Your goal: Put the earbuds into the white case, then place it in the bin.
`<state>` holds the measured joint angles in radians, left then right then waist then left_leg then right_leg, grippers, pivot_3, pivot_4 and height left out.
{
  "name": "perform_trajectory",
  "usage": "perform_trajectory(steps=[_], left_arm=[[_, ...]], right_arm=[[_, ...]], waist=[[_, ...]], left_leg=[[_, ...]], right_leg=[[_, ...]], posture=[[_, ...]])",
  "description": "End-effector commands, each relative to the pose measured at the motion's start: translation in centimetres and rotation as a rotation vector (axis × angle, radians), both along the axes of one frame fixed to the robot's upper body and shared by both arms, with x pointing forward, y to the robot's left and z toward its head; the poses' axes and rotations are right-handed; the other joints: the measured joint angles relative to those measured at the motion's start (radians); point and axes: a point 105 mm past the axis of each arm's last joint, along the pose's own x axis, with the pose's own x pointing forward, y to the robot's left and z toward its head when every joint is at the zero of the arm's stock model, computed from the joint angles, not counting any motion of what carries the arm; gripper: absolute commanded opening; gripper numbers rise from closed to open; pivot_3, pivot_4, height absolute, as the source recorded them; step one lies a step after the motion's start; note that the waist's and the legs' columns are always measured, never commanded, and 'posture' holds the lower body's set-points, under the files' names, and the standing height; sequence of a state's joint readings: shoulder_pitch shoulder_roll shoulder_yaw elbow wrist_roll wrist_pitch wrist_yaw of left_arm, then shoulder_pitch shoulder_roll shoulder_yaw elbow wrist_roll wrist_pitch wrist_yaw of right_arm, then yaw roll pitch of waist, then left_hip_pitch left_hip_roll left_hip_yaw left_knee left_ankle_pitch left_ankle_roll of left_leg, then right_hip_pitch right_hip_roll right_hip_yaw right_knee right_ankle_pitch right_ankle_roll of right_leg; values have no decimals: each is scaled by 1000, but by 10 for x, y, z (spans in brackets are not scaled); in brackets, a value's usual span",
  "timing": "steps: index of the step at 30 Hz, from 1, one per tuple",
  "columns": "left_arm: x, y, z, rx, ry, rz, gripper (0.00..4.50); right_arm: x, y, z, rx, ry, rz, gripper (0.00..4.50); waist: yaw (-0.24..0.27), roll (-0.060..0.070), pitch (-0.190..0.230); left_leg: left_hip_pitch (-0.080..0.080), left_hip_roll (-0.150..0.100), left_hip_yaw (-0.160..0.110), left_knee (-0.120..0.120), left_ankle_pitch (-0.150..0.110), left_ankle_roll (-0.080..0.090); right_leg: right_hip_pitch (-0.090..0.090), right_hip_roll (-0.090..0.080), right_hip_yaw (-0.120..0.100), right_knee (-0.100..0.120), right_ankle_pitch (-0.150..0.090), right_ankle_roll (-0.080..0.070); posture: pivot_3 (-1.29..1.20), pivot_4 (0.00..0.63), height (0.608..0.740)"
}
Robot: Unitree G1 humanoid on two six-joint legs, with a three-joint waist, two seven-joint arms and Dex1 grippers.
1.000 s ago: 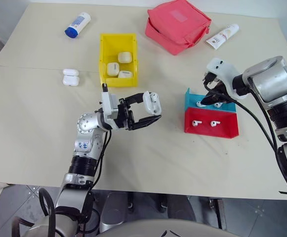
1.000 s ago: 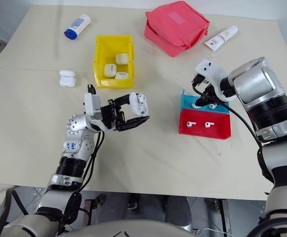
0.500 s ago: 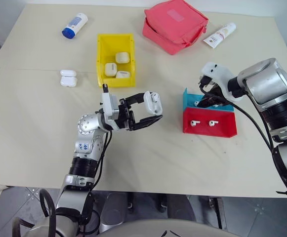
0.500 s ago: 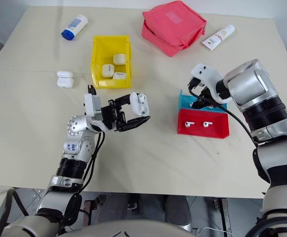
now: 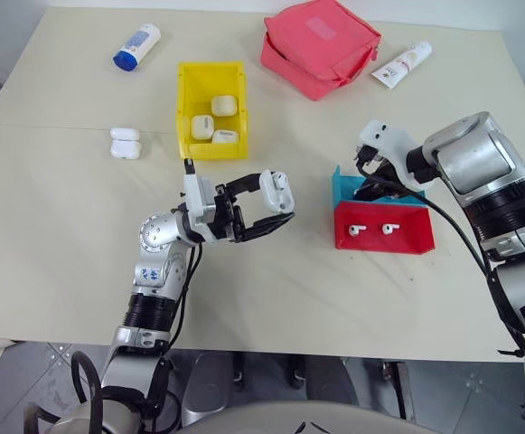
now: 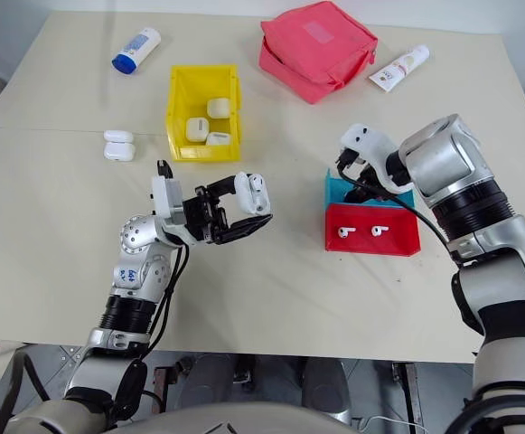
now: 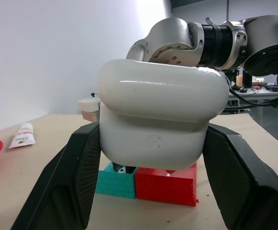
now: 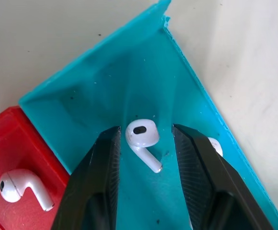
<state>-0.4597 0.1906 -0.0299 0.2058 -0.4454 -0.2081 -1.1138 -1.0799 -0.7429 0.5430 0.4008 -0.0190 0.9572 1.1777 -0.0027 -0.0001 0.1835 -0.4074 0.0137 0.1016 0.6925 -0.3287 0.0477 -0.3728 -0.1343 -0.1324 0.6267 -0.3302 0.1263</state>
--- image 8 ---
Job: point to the teal plastic tray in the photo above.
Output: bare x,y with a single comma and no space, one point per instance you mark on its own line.
119,79

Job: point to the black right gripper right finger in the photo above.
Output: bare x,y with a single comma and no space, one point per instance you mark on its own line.
215,187

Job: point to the red plastic tray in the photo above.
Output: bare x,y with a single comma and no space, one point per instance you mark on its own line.
16,141

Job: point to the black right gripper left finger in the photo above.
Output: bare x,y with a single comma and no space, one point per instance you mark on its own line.
88,182

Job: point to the white earbud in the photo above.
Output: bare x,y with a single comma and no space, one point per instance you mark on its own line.
217,146
19,187
143,135

